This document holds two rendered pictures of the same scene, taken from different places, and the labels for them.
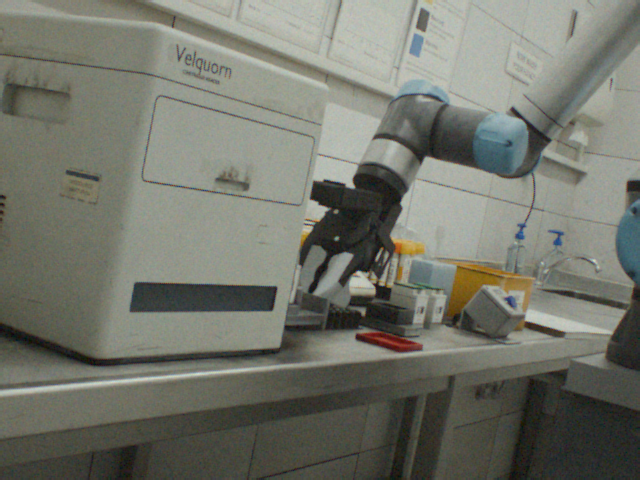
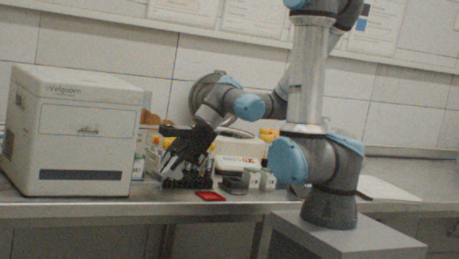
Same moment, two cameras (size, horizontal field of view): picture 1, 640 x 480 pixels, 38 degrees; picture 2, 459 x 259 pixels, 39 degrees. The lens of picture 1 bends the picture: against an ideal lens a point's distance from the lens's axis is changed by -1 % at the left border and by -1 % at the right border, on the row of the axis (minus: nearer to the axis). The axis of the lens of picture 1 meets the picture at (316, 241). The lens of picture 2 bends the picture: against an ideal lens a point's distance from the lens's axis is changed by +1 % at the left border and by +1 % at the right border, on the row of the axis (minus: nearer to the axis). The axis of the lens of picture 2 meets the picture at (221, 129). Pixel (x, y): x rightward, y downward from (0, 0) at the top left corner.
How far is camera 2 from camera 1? 102 cm
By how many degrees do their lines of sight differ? 25
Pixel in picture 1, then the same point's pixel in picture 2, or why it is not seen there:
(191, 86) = (60, 98)
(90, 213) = (25, 144)
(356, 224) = (183, 143)
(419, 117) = (218, 94)
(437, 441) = (257, 246)
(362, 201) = (183, 134)
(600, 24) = not seen: hidden behind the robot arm
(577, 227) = not seen: outside the picture
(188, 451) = (206, 243)
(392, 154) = (204, 111)
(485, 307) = not seen: hidden behind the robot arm
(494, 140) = (240, 106)
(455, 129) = (229, 101)
